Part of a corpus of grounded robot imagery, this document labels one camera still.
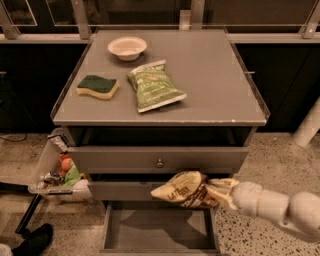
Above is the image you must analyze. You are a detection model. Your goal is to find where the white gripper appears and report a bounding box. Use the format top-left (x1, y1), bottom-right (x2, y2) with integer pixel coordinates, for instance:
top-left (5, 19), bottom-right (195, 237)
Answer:
top-left (208, 178), bottom-right (264, 217)

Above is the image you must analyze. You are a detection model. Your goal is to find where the brown chip bag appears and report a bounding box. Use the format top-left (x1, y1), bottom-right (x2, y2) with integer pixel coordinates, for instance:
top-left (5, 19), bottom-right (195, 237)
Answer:
top-left (151, 171), bottom-right (218, 209)

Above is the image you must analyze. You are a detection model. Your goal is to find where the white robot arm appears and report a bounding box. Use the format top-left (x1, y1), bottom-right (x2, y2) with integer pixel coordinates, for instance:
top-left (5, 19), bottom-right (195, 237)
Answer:
top-left (206, 178), bottom-right (320, 242)

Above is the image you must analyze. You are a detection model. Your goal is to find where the grey bottom drawer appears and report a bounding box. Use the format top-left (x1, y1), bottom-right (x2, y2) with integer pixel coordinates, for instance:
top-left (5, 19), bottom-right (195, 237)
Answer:
top-left (100, 201), bottom-right (222, 256)

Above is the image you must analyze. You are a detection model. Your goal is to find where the grey drawer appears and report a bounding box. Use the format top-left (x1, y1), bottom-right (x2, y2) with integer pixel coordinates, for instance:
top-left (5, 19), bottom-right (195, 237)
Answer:
top-left (100, 201), bottom-right (222, 256)
top-left (69, 146), bottom-right (248, 174)
top-left (88, 182), bottom-right (164, 201)

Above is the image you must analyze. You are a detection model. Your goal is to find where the grey drawer cabinet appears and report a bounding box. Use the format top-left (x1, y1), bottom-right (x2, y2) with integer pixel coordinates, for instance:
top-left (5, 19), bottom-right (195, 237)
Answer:
top-left (50, 28), bottom-right (272, 256)

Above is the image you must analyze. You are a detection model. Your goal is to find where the green jalapeno chip bag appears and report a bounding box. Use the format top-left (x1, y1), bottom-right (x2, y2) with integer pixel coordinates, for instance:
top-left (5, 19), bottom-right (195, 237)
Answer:
top-left (127, 60), bottom-right (187, 113)

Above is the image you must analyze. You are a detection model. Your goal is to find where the grey middle drawer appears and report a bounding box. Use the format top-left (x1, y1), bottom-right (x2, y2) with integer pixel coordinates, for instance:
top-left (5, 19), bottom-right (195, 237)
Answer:
top-left (88, 182), bottom-right (164, 201)

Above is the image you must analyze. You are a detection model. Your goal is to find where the grey top drawer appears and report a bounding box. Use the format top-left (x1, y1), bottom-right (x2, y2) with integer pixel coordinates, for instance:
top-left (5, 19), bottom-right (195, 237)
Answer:
top-left (69, 146), bottom-right (248, 174)

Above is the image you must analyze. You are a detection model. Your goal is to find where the green packet in bin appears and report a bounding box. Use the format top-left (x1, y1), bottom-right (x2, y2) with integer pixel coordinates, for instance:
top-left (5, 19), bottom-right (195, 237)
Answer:
top-left (64, 165), bottom-right (82, 186)

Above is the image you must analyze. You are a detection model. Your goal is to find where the green yellow sponge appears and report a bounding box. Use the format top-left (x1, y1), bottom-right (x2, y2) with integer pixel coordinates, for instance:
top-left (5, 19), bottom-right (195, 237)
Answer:
top-left (76, 75), bottom-right (119, 100)

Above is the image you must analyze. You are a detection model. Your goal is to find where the orange fruit in bin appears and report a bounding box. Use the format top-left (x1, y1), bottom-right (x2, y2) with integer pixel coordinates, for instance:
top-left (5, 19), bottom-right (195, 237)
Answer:
top-left (61, 158), bottom-right (72, 172)

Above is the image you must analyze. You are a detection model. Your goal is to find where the clear plastic bin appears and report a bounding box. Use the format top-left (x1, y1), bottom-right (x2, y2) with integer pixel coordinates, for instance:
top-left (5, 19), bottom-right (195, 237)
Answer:
top-left (28, 128), bottom-right (91, 203)

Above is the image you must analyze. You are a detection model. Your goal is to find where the white paper bowl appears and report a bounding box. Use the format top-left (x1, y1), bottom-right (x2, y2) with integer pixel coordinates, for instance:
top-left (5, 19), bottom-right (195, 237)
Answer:
top-left (107, 37), bottom-right (147, 61)

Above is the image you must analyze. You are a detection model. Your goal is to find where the black floor bar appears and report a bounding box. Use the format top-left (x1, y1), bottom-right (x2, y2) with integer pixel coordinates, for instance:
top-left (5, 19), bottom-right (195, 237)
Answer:
top-left (15, 194), bottom-right (42, 237)

